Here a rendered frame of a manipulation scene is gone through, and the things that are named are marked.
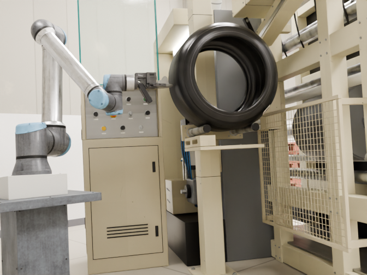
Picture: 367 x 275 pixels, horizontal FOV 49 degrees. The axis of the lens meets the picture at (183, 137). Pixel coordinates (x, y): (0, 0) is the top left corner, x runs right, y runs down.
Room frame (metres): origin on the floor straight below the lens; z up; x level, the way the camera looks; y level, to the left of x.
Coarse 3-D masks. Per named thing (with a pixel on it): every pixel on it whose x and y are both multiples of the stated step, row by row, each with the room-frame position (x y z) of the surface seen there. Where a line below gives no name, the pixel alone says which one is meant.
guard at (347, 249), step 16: (336, 96) 1.80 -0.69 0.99; (272, 112) 2.43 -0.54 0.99; (288, 112) 2.25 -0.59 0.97; (320, 112) 1.95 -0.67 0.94; (304, 144) 2.10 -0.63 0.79; (272, 160) 2.48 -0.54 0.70; (288, 160) 2.28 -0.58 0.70; (336, 160) 1.84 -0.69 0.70; (272, 176) 2.50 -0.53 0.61; (272, 192) 2.51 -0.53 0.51; (304, 192) 2.13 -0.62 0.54; (320, 192) 1.99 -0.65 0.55; (336, 208) 1.87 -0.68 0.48; (272, 224) 2.52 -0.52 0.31; (304, 224) 2.16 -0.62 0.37; (336, 224) 1.87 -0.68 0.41; (320, 240) 2.00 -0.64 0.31
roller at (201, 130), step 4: (196, 128) 2.31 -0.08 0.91; (200, 128) 2.21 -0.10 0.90; (204, 128) 2.16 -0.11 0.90; (208, 128) 2.17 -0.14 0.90; (188, 132) 2.48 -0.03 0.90; (192, 132) 2.39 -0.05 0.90; (196, 132) 2.31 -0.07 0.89; (200, 132) 2.23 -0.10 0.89; (204, 132) 2.18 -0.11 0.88; (208, 132) 2.17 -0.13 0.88
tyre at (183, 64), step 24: (216, 24) 2.18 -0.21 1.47; (192, 48) 2.12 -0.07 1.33; (216, 48) 2.44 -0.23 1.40; (240, 48) 2.45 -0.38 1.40; (264, 48) 2.21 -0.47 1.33; (192, 72) 2.11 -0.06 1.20; (264, 72) 2.40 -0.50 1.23; (192, 96) 2.11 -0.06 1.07; (264, 96) 2.20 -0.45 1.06; (192, 120) 2.27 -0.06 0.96; (216, 120) 2.15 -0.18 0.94; (240, 120) 2.17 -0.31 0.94
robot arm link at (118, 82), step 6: (108, 78) 2.09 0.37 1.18; (114, 78) 2.10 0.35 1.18; (120, 78) 2.11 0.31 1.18; (126, 78) 2.12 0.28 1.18; (108, 84) 2.09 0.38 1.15; (114, 84) 2.10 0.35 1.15; (120, 84) 2.11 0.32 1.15; (126, 84) 2.11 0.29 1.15; (108, 90) 2.10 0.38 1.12; (114, 90) 2.09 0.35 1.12; (120, 90) 2.12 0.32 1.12; (126, 90) 2.14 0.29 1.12
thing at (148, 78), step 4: (148, 72) 2.15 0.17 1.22; (152, 72) 2.15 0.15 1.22; (136, 76) 2.15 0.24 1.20; (140, 76) 2.16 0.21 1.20; (144, 76) 2.16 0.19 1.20; (148, 76) 2.15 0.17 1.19; (152, 76) 2.17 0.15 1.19; (156, 76) 2.17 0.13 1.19; (136, 80) 2.13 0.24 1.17; (140, 80) 2.16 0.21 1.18; (144, 80) 2.16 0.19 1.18; (148, 80) 2.15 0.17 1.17; (152, 80) 2.17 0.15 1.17; (136, 84) 2.14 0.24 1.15; (144, 84) 2.16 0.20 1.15; (148, 84) 2.16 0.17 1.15; (152, 84) 2.15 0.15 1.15; (136, 88) 2.16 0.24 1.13; (148, 88) 2.20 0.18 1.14; (152, 88) 2.21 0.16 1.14
